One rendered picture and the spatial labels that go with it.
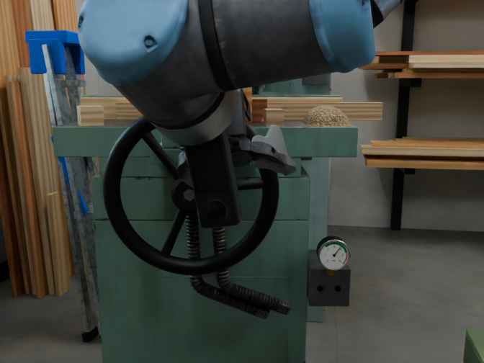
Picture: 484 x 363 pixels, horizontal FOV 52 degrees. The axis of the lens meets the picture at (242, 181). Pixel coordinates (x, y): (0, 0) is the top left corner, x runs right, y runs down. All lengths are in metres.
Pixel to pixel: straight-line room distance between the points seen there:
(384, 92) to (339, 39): 3.06
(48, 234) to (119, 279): 1.42
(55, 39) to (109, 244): 1.01
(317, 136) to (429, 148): 2.04
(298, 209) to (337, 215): 2.51
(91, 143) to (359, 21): 0.75
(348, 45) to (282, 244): 0.71
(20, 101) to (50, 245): 0.66
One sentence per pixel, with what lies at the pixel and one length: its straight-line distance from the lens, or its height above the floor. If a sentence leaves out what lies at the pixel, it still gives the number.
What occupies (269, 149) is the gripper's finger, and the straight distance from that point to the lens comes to 0.59.
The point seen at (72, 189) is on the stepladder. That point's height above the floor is 0.60.
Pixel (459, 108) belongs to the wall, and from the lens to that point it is 3.51.
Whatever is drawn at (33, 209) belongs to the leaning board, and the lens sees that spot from 2.45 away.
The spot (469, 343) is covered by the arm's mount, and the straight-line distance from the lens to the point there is 0.83.
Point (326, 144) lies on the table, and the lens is 1.00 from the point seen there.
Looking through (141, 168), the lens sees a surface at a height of 0.82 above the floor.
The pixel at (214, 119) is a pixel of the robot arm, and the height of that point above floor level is 0.95.
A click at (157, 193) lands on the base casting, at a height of 0.77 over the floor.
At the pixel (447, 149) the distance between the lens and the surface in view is 3.01.
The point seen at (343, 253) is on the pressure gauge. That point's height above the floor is 0.66.
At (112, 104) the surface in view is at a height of 0.94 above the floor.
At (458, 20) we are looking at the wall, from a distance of 3.51.
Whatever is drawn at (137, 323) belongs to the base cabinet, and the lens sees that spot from 1.12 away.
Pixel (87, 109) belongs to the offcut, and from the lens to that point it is 1.04.
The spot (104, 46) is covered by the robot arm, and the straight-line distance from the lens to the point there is 0.38.
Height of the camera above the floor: 0.99
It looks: 12 degrees down
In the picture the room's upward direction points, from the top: straight up
